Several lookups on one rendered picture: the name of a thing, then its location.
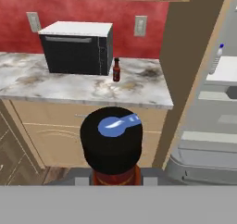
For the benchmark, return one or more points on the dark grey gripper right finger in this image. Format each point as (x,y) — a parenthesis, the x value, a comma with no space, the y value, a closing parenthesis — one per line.
(154,175)

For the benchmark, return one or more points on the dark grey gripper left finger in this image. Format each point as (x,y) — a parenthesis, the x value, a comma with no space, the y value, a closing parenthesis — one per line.
(69,178)

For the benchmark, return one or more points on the black-capped red condiment bottle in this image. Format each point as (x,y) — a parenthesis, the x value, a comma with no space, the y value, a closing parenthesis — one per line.
(111,153)

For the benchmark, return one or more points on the open grey fridge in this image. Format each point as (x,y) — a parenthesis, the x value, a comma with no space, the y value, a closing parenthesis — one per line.
(209,126)

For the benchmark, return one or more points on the small dark red condiment bottle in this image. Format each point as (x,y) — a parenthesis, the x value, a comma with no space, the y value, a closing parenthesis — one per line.
(116,72)

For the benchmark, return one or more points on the black microwave with white top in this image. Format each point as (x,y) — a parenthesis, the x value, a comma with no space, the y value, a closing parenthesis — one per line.
(74,56)

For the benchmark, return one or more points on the brown fridge housing panel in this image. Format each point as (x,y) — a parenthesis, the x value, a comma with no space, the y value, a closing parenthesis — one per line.
(180,48)

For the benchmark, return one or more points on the clear bottle with blue cap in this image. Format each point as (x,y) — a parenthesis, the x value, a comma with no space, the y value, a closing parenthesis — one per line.
(217,59)

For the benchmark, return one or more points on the brown wooden side cupboard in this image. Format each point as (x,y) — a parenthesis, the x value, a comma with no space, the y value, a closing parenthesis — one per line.
(14,153)

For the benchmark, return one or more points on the beige drawer front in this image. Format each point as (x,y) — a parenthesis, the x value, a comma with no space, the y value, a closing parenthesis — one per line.
(46,113)

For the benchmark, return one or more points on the grey wall socket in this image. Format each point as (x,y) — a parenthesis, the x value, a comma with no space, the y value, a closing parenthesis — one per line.
(33,22)
(140,26)

